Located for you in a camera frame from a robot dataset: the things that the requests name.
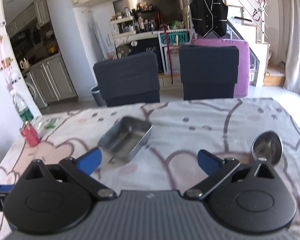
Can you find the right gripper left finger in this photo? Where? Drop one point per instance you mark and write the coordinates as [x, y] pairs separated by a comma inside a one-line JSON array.
[[79, 171]]

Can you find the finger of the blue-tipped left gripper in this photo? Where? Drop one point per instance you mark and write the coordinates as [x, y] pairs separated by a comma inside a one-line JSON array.
[[5, 189]]

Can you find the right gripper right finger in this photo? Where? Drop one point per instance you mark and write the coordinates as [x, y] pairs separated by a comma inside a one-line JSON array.
[[218, 171]]

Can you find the large steel rectangular tray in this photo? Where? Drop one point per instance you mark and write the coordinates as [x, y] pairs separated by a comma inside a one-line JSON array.
[[125, 138]]

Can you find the cartoon print tablecloth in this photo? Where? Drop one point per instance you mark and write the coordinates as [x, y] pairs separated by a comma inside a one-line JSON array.
[[225, 127]]

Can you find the green snack packet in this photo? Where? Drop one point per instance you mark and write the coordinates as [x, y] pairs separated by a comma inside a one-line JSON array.
[[51, 123]]

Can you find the small round steel cup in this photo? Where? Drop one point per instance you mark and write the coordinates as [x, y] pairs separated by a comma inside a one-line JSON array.
[[268, 146]]

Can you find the red milk can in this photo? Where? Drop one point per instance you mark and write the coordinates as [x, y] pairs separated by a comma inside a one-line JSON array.
[[30, 134]]

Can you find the clear plastic water bottle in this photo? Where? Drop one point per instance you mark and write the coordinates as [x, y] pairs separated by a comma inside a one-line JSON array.
[[21, 107]]

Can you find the grey trash bin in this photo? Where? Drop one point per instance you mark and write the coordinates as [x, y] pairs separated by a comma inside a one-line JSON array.
[[96, 93]]

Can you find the pink cushion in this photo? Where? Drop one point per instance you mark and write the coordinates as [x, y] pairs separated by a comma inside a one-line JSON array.
[[242, 86]]

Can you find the right dark grey chair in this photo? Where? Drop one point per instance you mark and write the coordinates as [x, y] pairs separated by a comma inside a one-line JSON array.
[[208, 72]]

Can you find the dark grey chair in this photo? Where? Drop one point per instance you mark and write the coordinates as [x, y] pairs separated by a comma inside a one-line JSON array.
[[129, 80], [208, 72]]

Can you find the white washing machine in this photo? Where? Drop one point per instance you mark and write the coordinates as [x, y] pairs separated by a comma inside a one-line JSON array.
[[34, 92]]

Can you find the left dark grey chair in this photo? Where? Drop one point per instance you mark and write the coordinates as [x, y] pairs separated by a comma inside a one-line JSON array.
[[129, 80]]

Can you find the white electric kettle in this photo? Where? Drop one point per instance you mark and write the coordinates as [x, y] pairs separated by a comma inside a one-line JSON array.
[[24, 64]]

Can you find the teal letter sign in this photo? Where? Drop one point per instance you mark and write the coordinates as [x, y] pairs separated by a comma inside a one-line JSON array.
[[174, 37]]

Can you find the black vest with white trim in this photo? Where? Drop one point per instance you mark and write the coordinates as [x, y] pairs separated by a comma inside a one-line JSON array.
[[209, 16]]

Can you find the shelf with bottles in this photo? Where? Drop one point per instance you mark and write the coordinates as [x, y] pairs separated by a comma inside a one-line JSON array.
[[144, 17]]

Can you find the beige window curtain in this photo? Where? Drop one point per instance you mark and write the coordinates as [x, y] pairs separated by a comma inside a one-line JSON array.
[[289, 42]]

